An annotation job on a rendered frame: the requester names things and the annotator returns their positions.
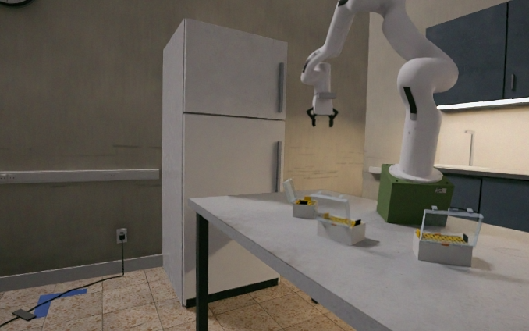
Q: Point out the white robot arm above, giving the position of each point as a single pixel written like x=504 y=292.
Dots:
x=433 y=71

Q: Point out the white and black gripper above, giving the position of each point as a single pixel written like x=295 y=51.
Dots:
x=322 y=107

